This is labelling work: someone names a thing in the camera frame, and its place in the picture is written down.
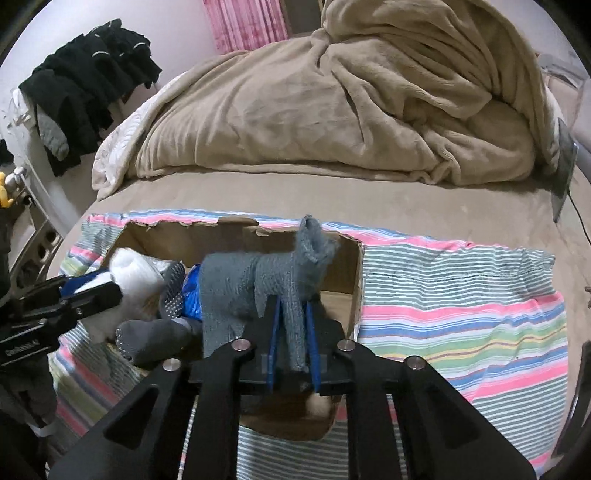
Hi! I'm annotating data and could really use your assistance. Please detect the white sock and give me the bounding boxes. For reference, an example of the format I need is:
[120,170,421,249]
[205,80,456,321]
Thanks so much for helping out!
[75,248,174,344]

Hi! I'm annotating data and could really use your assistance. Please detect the grey knitted cloth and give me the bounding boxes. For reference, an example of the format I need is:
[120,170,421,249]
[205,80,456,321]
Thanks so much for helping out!
[199,215,337,372]

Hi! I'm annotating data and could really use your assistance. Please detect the blue tissue pack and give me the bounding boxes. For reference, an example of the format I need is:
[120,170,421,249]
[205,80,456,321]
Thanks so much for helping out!
[181,264,202,321]

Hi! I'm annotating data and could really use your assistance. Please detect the dark grey dotted sock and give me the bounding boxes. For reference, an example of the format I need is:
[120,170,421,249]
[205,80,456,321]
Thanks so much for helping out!
[115,317,202,367]

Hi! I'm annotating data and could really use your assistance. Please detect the open cardboard box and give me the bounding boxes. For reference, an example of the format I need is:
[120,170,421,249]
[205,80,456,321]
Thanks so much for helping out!
[95,216,361,441]

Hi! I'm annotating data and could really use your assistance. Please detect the floral white duvet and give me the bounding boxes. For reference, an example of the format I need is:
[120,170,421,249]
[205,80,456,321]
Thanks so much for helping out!
[91,72,186,200]

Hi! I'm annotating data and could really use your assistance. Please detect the striped colourful cloth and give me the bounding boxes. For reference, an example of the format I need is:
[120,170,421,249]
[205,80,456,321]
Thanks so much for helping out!
[49,209,568,479]

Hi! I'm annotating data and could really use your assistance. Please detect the black hanging clothes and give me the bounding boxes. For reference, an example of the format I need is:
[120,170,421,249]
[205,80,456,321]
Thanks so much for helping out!
[19,19,161,177]

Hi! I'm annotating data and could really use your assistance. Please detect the pink curtain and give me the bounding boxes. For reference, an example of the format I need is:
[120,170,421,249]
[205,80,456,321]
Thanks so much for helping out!
[202,0,288,54]

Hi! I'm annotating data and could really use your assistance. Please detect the grey tablet stand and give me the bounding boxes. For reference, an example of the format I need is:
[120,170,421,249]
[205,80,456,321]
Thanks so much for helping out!
[551,119,579,223]

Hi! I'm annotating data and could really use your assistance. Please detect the beige fleece blanket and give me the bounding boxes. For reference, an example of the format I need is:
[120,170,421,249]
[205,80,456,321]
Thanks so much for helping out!
[119,1,560,187]

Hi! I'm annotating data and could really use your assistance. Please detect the black charging cable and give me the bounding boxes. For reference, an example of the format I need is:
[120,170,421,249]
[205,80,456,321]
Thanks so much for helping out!
[566,188,591,245]

